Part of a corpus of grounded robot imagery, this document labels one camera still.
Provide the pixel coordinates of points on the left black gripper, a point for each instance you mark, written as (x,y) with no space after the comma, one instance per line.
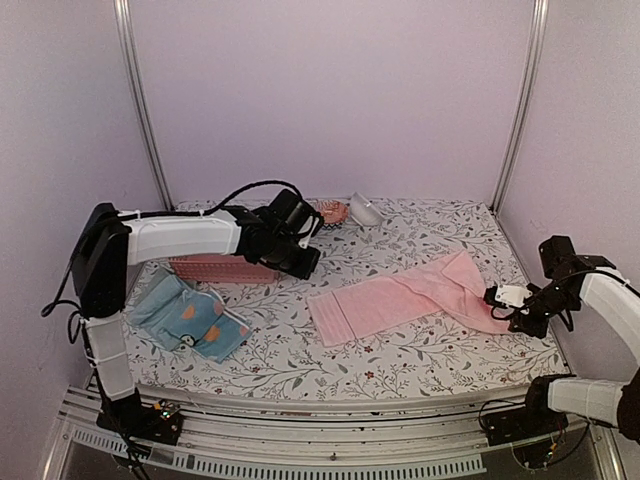
(307,268)

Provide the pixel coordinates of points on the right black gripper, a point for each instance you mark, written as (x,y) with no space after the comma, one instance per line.
(539,329)

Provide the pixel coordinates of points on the pink plastic basket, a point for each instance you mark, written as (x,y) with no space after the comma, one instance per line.
(221,269)

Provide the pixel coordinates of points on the pink terry towel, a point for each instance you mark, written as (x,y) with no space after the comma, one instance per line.
(451,284)

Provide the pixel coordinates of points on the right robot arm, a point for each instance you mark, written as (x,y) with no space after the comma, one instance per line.
(576,280)

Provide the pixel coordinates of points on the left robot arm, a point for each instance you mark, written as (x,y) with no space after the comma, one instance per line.
(113,241)

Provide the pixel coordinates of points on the red patterned bowl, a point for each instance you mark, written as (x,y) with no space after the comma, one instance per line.
(334,213)

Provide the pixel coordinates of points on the white tipped bowl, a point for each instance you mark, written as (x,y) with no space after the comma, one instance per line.
(363,212)

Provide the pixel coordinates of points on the floral table mat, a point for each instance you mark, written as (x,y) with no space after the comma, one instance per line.
(284,358)

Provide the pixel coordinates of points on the blue patterned towel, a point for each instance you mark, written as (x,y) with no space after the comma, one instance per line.
(176,315)

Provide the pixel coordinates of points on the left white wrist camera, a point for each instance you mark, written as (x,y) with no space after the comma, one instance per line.
(309,229)

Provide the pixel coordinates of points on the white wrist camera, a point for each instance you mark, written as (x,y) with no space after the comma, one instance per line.
(309,229)
(506,296)

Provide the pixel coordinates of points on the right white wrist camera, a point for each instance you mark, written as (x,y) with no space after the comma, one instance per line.
(506,296)

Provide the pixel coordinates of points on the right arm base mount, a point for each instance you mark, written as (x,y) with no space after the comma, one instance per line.
(531,418)

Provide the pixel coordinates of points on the front aluminium rail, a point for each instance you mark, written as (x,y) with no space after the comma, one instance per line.
(425,438)

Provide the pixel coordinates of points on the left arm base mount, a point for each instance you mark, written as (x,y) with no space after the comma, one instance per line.
(160,422)

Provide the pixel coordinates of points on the left aluminium frame post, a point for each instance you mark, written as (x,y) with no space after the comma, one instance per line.
(124,25)

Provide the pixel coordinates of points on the aluminium frame post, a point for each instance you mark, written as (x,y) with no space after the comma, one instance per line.
(124,25)
(532,63)

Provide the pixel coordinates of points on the right aluminium frame post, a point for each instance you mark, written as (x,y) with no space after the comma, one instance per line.
(532,63)

